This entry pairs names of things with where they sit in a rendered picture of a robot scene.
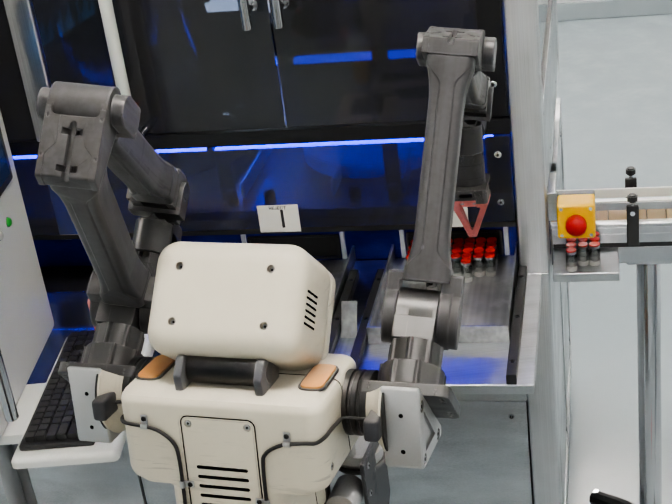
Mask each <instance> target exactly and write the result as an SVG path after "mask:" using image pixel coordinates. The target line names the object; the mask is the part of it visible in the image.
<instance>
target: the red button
mask: <svg viewBox="0 0 672 504"><path fill-rule="evenodd" d="M565 228H566V231H567V233H568V234H570V235H571V236H576V237H577V236H581V235H583V234H584V233H585V231H586V229H587V222H586V220H585V219H584V218H583V217H582V216H580V215H573V216H570V217H569V218H568V219H567V220H566V226H565Z"/></svg>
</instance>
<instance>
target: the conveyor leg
mask: <svg viewBox="0 0 672 504"><path fill-rule="evenodd" d="M671 263H672V262H650V263H627V265H636V295H637V363H638V430H639V498H640V504H662V432H661V264H671Z"/></svg>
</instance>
